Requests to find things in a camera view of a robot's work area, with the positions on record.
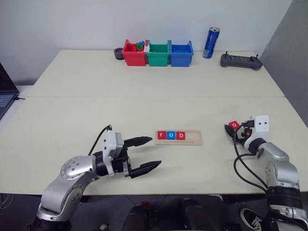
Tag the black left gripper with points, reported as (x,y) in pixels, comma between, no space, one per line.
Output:
(120,163)

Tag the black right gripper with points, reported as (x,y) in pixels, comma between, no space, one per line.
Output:
(243,136)

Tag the red letter tile o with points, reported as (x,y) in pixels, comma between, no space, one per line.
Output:
(234,124)

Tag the red letter tile r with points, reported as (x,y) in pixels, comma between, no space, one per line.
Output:
(161,135)

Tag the blue letter tile o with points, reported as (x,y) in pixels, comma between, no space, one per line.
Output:
(171,135)

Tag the wooden letter tray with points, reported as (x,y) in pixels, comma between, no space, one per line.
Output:
(192,139)

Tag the red letter tile b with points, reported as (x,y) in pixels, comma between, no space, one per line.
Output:
(181,135)

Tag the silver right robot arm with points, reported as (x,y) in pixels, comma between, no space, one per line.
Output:
(276,163)

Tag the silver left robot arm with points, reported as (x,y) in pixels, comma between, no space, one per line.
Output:
(72,168)

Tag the grey remote controller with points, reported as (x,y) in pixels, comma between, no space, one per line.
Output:
(240,62)

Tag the blue plastic bin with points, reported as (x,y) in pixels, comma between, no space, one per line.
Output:
(180,59)

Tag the blue drink can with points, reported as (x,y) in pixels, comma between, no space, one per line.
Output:
(210,44)

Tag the black white sneaker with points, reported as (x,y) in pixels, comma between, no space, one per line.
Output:
(251,219)

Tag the red plastic bin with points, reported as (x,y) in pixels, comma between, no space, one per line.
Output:
(134,57)

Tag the green plastic bin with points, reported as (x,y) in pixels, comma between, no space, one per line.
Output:
(157,59)

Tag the black round holder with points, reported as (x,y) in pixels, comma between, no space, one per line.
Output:
(118,54)

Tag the green toy brick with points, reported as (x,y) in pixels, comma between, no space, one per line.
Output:
(139,46)

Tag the blue toy brick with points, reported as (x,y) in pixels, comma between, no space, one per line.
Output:
(142,42)

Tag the black laptop plug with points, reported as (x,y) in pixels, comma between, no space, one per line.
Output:
(20,98)

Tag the dark laptop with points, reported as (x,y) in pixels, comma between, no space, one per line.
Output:
(6,96)

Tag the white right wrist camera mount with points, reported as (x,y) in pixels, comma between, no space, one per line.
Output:
(261,124)

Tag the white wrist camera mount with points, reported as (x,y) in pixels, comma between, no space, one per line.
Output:
(261,124)
(109,144)

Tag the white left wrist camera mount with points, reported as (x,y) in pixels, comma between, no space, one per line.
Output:
(109,144)

